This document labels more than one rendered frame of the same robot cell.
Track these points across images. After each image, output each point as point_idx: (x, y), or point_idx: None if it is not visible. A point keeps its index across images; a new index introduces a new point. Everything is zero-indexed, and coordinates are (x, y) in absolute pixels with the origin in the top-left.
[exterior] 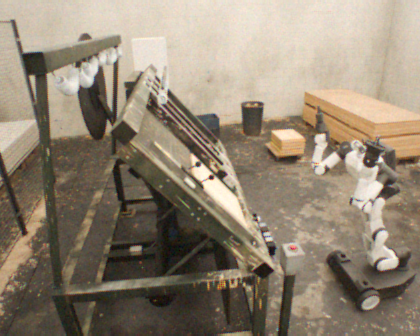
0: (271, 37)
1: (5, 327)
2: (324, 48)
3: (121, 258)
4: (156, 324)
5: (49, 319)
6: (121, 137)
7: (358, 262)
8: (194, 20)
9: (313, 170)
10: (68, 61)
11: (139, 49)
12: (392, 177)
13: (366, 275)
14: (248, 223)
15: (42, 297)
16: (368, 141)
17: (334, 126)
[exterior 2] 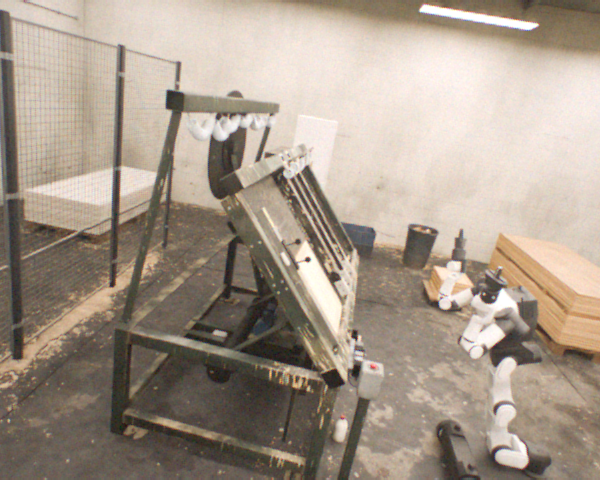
0: (474, 154)
1: (56, 364)
2: (546, 184)
3: (201, 339)
4: (208, 418)
5: (102, 373)
6: (228, 187)
7: (475, 445)
8: (381, 111)
9: None
10: (207, 109)
11: (304, 128)
12: (519, 328)
13: (478, 462)
14: (340, 331)
15: (104, 350)
16: (489, 272)
17: (524, 286)
